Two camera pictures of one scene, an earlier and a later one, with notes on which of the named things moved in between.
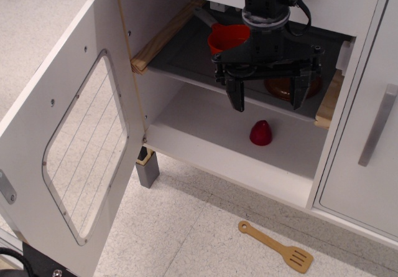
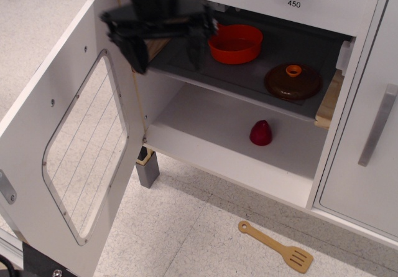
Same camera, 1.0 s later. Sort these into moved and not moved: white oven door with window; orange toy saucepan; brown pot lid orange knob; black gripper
Moved: black gripper
Not moved: brown pot lid orange knob; white oven door with window; orange toy saucepan
